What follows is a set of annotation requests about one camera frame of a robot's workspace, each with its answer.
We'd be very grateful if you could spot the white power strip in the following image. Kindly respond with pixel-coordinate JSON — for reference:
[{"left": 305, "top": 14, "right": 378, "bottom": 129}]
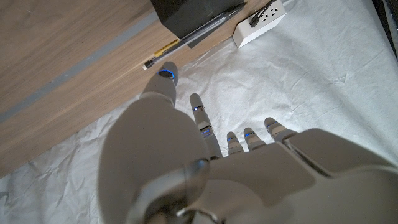
[{"left": 231, "top": 0, "right": 287, "bottom": 49}]

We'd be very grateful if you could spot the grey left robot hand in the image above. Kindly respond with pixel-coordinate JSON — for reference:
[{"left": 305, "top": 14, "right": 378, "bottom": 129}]
[{"left": 97, "top": 60, "right": 398, "bottom": 224}]

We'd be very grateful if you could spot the black jewelry box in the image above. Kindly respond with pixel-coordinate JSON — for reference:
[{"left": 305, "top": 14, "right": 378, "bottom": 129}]
[{"left": 149, "top": 0, "right": 247, "bottom": 49}]

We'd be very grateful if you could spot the white wrinkled backdrop cloth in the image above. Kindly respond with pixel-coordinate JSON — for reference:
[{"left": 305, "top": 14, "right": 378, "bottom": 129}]
[{"left": 0, "top": 0, "right": 398, "bottom": 224}]

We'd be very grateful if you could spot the black power cord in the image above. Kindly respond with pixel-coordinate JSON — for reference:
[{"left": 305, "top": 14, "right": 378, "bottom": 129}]
[{"left": 249, "top": 0, "right": 278, "bottom": 29}]

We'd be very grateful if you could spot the clear ballpoint pen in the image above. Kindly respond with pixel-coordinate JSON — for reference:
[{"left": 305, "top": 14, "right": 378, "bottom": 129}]
[{"left": 142, "top": 2, "right": 248, "bottom": 71}]

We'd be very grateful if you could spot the grey tape strip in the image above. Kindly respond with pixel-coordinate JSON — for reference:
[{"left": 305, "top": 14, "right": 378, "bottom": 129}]
[{"left": 0, "top": 10, "right": 160, "bottom": 124}]

